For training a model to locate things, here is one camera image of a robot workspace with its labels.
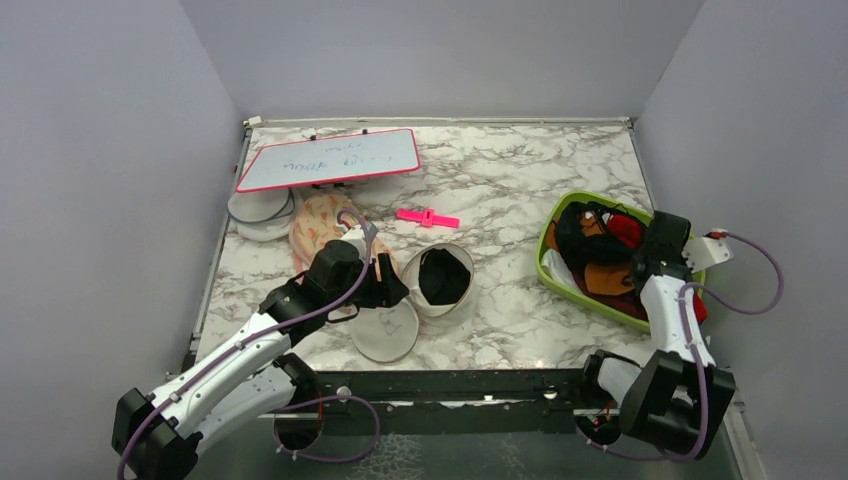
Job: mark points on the pink plastic clip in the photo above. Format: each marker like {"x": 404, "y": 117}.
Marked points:
{"x": 427, "y": 218}

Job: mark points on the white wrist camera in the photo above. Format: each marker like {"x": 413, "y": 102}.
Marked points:
{"x": 709, "y": 250}
{"x": 362, "y": 238}

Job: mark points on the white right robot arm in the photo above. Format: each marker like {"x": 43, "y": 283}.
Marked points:
{"x": 677, "y": 400}

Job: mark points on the orange bra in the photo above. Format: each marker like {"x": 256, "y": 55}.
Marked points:
{"x": 592, "y": 255}

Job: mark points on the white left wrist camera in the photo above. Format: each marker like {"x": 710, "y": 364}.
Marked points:
{"x": 362, "y": 238}

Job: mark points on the pink framed whiteboard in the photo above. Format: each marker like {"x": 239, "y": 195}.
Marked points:
{"x": 331, "y": 160}

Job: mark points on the white mesh laundry bag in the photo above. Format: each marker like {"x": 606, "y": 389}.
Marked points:
{"x": 387, "y": 335}

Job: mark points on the floral fabric laundry bag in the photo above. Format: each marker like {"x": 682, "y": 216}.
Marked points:
{"x": 316, "y": 222}

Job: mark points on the red bra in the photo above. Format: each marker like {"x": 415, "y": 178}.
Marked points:
{"x": 627, "y": 229}

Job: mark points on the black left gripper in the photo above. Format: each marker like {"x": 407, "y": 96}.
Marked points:
{"x": 386, "y": 292}

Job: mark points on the green plastic tray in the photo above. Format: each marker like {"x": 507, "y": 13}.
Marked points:
{"x": 570, "y": 291}

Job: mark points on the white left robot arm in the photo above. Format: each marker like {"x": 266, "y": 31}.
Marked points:
{"x": 162, "y": 434}

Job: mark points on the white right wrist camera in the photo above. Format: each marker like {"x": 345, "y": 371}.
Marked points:
{"x": 709, "y": 250}

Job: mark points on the black bra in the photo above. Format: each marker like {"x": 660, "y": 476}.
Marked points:
{"x": 443, "y": 278}

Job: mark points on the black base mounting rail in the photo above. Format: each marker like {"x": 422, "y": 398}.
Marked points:
{"x": 341, "y": 417}

